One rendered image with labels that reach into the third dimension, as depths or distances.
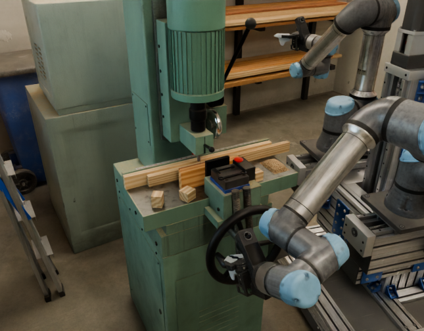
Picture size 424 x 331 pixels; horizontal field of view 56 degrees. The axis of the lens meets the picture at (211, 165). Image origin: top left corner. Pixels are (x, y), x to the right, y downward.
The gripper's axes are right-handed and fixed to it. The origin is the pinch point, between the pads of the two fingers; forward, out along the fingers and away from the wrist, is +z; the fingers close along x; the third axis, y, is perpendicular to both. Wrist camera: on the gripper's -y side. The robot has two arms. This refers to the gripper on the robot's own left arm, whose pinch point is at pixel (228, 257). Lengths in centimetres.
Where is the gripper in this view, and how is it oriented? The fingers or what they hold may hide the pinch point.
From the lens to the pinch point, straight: 116.0
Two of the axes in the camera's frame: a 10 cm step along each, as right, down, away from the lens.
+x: 8.9, -2.3, 4.1
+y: 2.3, 9.7, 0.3
